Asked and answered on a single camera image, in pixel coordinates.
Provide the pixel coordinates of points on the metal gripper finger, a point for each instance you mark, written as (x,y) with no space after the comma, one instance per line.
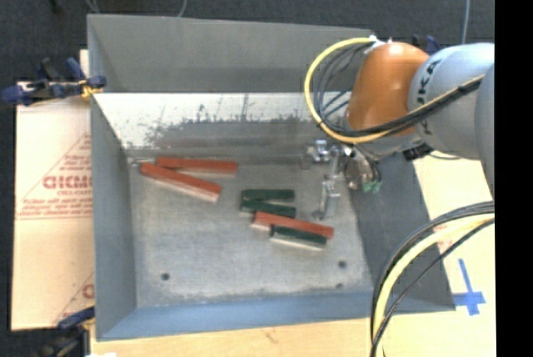
(330,197)
(319,151)

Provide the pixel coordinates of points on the red-brown flat block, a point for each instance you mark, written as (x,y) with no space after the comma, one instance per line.
(195,165)
(291,224)
(179,179)

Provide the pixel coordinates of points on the dark green flat block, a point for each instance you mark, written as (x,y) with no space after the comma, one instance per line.
(297,237)
(266,194)
(268,209)

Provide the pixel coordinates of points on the grey metal bin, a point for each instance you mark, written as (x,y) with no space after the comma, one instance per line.
(216,264)

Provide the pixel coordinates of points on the brown cardboard board red print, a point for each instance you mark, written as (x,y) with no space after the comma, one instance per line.
(50,247)

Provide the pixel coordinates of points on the black cylinder on white bracket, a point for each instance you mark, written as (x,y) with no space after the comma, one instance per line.
(416,152)

